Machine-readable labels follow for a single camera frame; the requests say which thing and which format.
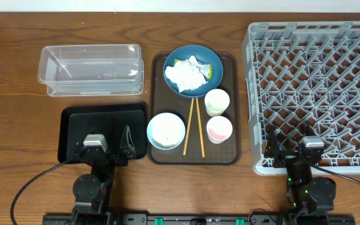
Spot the light blue bowl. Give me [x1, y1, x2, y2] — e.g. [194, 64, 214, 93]
[147, 112, 186, 150]

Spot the white cup pink inside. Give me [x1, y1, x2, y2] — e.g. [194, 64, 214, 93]
[206, 116, 233, 144]

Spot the white cup green inside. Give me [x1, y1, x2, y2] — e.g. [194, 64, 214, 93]
[204, 89, 230, 117]

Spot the white napkin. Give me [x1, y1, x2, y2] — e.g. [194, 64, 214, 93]
[164, 66, 210, 93]

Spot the yellow green snack wrapper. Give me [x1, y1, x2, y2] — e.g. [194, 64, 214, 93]
[174, 56, 213, 79]

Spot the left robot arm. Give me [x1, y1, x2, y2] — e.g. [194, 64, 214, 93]
[69, 125, 136, 224]

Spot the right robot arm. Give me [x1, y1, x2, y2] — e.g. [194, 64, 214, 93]
[264, 128, 336, 224]

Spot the black waste tray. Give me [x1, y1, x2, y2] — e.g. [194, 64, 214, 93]
[57, 103, 147, 163]

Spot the grey dishwasher rack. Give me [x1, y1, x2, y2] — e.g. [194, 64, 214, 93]
[242, 21, 360, 176]

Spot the clear plastic waste bin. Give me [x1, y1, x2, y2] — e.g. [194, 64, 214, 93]
[37, 44, 144, 96]

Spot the brown serving tray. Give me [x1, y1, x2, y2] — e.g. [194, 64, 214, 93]
[148, 52, 241, 166]

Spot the right wooden chopstick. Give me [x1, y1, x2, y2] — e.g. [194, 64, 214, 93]
[196, 98, 205, 158]

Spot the wooden chopstick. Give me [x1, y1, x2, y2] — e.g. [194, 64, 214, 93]
[183, 98, 194, 156]
[196, 98, 205, 158]

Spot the left wooden chopstick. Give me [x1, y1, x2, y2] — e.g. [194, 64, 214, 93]
[183, 98, 194, 156]

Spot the dark blue plate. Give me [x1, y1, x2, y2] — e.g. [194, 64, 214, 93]
[163, 45, 224, 98]

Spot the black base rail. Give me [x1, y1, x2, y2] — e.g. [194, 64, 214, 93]
[41, 212, 356, 225]

